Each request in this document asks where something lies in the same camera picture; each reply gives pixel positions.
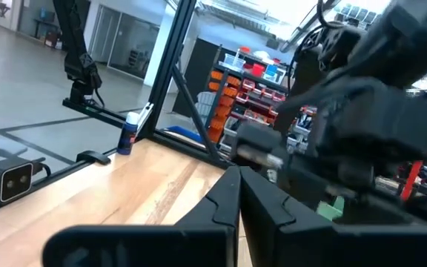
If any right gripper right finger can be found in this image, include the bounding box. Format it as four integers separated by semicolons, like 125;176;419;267
239;165;427;267

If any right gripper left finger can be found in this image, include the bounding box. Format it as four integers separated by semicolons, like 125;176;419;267
42;165;242;267

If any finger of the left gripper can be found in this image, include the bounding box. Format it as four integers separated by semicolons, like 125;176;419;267
287;166;370;208
337;192;427;225

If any small blue paint bottle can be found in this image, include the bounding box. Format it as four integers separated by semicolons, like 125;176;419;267
116;111;140;156

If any green plastic cup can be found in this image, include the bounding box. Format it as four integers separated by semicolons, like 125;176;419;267
316;195;346;222

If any red desk lamp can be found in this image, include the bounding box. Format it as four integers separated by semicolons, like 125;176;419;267
400;76;427;203

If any black table clip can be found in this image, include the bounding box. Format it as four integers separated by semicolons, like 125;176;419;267
75;150;111;166

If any blue floor bin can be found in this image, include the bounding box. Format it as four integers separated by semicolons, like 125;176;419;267
165;125;204;145

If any shelving rack with parts bins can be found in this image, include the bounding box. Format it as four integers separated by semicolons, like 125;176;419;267
194;46;311;156

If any silver frame bracket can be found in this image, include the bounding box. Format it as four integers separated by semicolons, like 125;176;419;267
137;102;154;131

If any table-level camera box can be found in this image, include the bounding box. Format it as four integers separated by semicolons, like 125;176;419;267
0;157;36;207

